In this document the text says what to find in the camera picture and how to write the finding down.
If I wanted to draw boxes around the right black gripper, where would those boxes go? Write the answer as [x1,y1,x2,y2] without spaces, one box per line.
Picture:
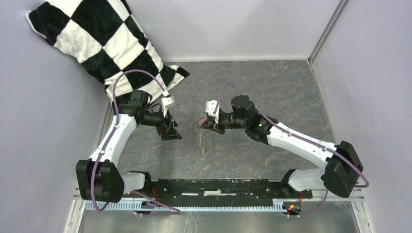
[201,112,248,135]

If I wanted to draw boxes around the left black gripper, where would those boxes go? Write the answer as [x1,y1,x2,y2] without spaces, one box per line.
[139,106,182,141]

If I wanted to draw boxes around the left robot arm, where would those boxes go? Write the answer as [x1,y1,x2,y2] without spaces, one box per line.
[75,90,182,203]

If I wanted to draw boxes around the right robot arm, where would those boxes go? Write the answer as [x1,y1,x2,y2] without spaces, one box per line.
[201,95,363,198]

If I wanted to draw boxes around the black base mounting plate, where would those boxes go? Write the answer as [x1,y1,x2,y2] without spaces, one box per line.
[139,179,313,207]

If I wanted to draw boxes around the black white checkered pillow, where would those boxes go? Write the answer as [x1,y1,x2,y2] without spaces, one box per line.
[26,0,189,103]

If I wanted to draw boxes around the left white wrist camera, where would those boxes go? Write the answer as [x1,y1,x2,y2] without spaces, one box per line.
[161,96,175,118]

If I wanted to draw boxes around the aluminium frame rail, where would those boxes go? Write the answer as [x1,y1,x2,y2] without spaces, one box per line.
[64,179,372,233]

